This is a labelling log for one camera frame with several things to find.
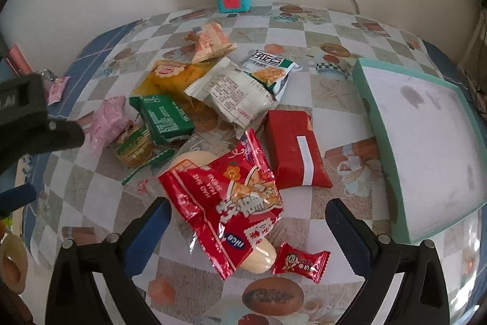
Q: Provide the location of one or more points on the white green cracker packet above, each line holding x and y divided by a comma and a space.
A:
272, 71

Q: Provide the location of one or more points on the large red snack bag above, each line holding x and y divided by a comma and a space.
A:
232, 203

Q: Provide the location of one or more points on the orange white snack packet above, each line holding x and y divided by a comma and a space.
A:
210, 42

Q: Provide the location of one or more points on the teal cardboard box tray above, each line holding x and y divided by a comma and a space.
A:
431, 148

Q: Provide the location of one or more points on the checkered patterned tablecloth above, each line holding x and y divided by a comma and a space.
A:
82, 198

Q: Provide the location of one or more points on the small pink candy wrapper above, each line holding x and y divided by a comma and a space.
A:
57, 90

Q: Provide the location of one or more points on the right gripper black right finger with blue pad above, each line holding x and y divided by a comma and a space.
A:
422, 295

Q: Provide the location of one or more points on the small red milk candy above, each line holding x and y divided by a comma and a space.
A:
292, 260

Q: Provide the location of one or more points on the yellow orange snack bag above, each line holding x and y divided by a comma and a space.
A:
172, 78

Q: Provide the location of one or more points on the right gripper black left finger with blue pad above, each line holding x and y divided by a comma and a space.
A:
73, 297

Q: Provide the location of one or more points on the green snack packet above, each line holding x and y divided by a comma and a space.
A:
166, 121

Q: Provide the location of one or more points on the white printed snack packet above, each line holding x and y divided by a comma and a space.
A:
238, 99

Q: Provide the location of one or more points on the red wrapped tissue pack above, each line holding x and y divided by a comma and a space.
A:
294, 153

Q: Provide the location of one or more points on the pink wrapped snack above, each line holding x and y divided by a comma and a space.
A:
109, 121

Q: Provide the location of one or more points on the clear green biscuit packet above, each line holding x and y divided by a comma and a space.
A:
135, 148

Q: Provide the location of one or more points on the cream bread roll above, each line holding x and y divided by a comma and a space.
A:
263, 256

